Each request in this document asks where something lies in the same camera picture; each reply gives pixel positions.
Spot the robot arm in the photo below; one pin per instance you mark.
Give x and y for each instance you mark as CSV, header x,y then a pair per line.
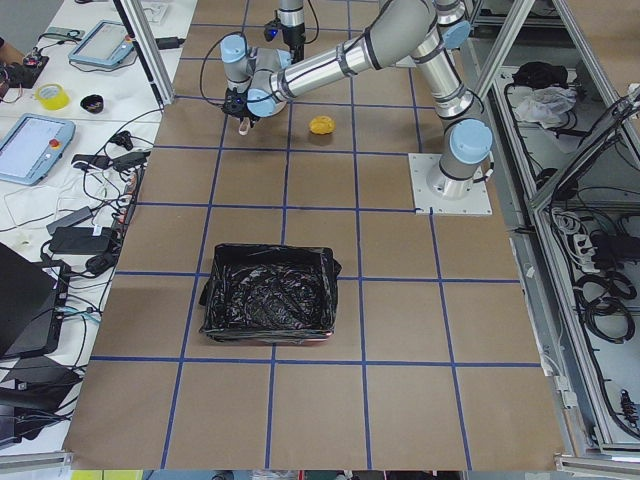
x,y
261,80
290,13

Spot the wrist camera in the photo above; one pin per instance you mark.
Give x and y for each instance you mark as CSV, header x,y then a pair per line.
x,y
271,29

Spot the yellow tape roll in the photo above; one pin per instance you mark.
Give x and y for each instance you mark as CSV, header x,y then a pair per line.
x,y
52,97

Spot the black power adapter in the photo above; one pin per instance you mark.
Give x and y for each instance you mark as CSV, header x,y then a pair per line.
x,y
81,240

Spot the black laptop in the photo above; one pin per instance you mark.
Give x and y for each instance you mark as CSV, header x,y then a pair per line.
x,y
32,297

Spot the teach pendant far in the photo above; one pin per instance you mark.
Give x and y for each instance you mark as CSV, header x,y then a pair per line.
x,y
106,46

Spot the black lined trash bin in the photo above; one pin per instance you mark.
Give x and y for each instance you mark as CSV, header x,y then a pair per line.
x,y
271,294

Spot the orange potato toy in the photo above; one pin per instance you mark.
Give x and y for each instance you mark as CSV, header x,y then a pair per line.
x,y
322,125

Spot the aluminium frame post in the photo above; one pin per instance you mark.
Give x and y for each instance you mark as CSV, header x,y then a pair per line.
x,y
136,24

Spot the teach pendant near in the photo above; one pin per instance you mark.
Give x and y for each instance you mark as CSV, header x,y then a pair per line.
x,y
33,146

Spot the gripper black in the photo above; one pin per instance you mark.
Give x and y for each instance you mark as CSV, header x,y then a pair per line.
x,y
243,114
296,36

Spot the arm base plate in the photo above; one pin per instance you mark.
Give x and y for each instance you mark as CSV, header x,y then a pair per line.
x,y
436,194

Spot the teach pendant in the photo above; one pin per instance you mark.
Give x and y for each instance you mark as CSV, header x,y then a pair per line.
x,y
106,46
33,146

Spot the cream plastic dustpan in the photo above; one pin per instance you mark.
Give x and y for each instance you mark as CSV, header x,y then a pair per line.
x,y
244,126

